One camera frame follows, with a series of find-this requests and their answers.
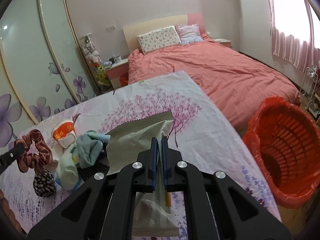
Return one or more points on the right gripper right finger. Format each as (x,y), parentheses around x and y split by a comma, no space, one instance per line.
(173,182)

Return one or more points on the white floral pillow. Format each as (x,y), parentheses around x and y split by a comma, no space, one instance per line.
(158,39)

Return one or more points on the pink striped pillow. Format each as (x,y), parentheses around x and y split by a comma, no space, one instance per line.
(189,34)

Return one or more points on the pink window curtain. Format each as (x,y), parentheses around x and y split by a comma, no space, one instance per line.
(295,32)

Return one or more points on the pink white nightstand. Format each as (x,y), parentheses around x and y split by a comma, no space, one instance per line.
(118,74)

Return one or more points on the floral pink purple tablecloth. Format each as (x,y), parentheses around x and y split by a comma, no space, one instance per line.
(174,106)

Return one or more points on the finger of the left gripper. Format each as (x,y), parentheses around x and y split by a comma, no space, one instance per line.
(9,157)

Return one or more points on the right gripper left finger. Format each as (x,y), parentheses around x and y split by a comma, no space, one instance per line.
(146,181)

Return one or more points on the red white instant noodle cup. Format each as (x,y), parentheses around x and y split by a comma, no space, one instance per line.
(64,133)

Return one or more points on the far bedside nightstand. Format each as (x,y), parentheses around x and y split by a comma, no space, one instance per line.
(224,42)

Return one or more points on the black patterned fabric pouch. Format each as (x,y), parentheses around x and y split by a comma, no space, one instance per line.
(44,184)

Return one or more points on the salmon pink bed duvet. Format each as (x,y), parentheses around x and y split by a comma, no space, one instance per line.
(236,83)

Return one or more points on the red plastic laundry basket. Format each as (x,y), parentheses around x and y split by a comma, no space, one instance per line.
(284,142)

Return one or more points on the sliding wardrobe with flowers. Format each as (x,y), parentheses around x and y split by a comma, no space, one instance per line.
(43,71)

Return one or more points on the white wire shelf rack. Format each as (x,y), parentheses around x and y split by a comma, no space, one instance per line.
(309,91)

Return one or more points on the red striped scrunchie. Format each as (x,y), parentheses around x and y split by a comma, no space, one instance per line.
(36,153)

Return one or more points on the pale green crumpled cloth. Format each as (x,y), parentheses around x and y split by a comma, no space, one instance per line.
(66,172)

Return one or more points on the stuffed toys rack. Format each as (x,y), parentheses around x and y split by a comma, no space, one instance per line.
(98,69)

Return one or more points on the blue grey cloth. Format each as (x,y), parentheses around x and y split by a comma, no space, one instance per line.
(89,147)

